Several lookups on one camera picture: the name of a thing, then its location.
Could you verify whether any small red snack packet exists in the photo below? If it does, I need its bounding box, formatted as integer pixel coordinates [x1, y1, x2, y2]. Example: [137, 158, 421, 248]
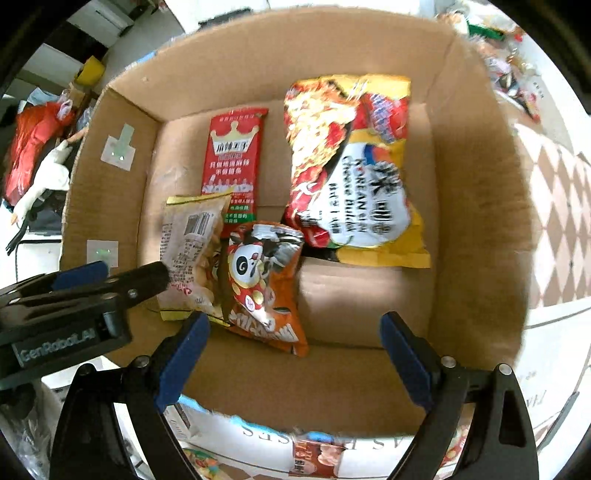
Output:
[288, 438, 345, 479]

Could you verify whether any large red yellow noodle packet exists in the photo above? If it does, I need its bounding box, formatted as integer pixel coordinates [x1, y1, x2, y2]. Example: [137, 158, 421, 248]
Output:
[283, 74, 432, 269]

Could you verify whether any yellow box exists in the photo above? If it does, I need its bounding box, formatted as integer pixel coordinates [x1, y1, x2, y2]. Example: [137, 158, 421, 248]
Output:
[76, 55, 106, 86]

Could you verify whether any beige peanut packet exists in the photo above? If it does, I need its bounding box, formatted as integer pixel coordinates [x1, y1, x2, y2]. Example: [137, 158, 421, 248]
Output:
[156, 193, 234, 328]

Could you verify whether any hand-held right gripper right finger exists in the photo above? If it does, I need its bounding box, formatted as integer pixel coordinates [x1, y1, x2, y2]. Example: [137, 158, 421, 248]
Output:
[379, 311, 540, 480]

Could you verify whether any orange panda snack packet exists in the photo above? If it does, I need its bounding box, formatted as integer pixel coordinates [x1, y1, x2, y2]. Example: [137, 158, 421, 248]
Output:
[222, 222, 309, 358]

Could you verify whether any white goose plush toy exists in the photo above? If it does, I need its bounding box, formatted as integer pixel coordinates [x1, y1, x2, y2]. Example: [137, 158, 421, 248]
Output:
[9, 138, 75, 227]

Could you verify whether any red plastic bag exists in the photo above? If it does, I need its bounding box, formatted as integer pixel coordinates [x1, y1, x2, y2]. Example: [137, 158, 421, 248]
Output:
[4, 102, 75, 206]

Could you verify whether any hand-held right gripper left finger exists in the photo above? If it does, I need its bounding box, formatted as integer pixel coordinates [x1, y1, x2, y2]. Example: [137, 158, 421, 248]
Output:
[48, 313, 212, 480]

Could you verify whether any long red snack packet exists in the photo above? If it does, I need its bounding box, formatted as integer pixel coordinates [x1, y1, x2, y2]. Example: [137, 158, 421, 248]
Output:
[202, 107, 269, 238]

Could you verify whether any pile of assorted snack packets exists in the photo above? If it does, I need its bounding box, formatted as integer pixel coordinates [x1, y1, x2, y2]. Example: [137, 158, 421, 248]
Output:
[438, 9, 546, 121]

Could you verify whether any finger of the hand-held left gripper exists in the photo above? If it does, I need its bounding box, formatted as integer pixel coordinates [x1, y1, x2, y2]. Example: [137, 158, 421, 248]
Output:
[14, 262, 171, 311]
[0, 261, 110, 308]

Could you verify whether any brown cardboard box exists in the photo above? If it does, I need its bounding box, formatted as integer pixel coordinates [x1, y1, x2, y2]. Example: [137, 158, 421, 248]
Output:
[60, 4, 536, 437]

